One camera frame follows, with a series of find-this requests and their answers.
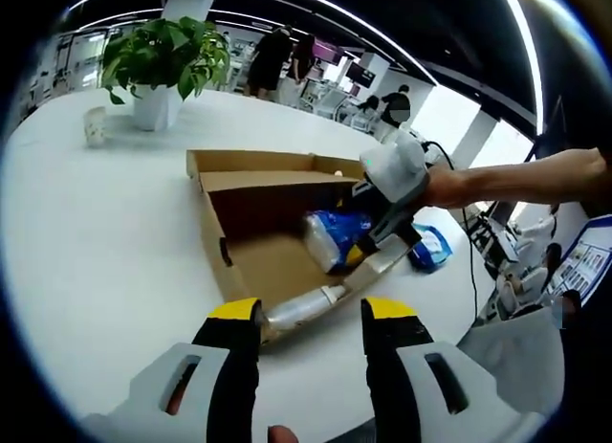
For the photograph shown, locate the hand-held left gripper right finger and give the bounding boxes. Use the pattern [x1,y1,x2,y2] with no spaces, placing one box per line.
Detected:
[361,295,549,443]

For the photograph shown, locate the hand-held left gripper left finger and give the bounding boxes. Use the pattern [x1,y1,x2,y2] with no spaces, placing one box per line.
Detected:
[80,297,263,443]

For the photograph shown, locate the blue pink soft pack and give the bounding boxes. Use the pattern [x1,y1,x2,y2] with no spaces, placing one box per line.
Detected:
[303,209,377,276]

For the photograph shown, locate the brown cardboard shoe box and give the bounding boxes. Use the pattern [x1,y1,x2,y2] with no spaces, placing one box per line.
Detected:
[185,148,417,354]

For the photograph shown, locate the person's right hand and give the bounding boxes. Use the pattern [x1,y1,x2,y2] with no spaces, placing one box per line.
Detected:
[420,167,482,210]

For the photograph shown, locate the person's left hand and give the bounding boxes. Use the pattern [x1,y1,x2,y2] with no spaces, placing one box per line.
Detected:
[266,424,298,443]

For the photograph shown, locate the blue wet wipes pack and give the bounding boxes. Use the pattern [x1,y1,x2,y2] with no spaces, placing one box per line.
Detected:
[406,221,454,273]

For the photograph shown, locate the white office chair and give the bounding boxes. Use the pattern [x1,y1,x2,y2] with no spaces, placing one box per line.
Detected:
[351,105,379,131]
[298,77,336,113]

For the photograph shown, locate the light grey cloth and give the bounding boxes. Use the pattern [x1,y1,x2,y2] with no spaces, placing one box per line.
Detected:
[456,313,570,443]

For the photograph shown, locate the ceiling light strips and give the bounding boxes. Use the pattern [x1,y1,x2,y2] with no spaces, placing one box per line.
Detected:
[61,0,546,138]

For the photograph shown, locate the display board with pictures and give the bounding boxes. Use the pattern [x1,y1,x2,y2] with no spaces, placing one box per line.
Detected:
[544,216,612,315]

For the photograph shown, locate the potted green plant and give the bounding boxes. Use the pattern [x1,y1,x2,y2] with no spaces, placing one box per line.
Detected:
[99,15,231,132]

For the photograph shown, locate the small white cup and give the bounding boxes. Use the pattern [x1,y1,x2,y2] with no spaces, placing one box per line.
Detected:
[83,106,107,148]

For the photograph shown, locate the black cable bundle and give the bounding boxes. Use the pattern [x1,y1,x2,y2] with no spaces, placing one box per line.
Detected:
[466,208,515,277]

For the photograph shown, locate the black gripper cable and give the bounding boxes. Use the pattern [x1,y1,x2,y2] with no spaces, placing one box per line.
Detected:
[423,140,480,329]

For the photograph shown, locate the dark wall screen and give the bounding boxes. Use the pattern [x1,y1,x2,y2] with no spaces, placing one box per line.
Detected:
[346,61,380,88]

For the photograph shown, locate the purple wall screen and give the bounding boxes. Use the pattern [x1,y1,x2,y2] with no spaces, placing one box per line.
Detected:
[310,37,344,65]

